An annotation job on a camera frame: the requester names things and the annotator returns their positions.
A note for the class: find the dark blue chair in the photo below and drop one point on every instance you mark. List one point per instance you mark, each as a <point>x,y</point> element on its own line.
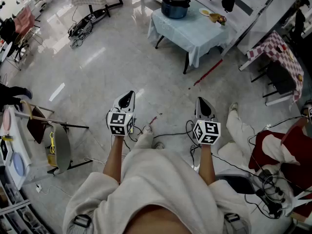
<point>280,78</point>

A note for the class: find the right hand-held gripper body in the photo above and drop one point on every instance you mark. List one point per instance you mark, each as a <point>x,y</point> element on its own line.
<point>209,130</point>

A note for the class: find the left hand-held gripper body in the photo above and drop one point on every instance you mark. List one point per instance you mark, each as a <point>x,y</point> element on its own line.
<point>118,119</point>

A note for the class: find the person's right forearm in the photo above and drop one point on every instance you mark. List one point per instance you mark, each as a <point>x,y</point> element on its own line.
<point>206,162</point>

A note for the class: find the person's white shoe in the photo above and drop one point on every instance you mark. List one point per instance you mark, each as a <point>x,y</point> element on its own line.
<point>147,128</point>
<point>158,145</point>

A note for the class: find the person's left forearm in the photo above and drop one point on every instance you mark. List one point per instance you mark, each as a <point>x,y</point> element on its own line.
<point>113,155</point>

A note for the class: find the table with red checked cloth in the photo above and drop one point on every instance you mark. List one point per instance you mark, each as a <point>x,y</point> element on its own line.
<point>268,47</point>

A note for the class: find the grey shell chair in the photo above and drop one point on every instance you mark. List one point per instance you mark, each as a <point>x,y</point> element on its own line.
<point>61,150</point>
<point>234,179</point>

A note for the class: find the red fruit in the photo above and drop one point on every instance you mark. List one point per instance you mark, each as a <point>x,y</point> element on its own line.
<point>282,48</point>

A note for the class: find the pink chair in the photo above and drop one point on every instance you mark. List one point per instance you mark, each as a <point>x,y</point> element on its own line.
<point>23,21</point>

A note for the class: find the yellow rectangular container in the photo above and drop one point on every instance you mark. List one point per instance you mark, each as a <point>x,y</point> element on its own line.
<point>214,17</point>

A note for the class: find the white side table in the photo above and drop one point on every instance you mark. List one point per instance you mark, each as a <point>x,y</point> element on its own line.
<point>19,140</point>

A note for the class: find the table with pale blue cloth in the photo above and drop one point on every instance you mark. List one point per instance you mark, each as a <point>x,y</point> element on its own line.
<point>195,33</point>

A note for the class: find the blue plate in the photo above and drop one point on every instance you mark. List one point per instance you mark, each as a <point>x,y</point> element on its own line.
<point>18,164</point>

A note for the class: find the person's pale trousers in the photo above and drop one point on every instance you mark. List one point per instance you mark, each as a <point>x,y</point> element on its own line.
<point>143,142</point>

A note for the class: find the white plate with yellow food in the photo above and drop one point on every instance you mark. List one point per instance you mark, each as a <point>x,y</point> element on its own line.
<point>204,11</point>

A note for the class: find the person's beige shirt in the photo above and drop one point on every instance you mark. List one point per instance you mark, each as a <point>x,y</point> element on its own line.
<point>158,174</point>

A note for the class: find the pink plate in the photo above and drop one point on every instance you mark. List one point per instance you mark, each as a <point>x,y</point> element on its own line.
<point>6,121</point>

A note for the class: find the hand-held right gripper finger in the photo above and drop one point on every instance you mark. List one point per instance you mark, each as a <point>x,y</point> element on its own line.
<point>214,113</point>
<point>197,113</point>

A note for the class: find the white power adapter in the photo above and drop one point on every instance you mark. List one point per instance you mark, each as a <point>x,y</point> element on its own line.
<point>39,188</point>

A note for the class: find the brown wooden chair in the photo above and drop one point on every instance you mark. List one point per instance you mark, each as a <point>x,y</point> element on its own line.
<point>36,128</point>

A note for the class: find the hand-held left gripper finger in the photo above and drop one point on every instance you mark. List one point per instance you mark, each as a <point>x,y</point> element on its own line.
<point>117,102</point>
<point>132,103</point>

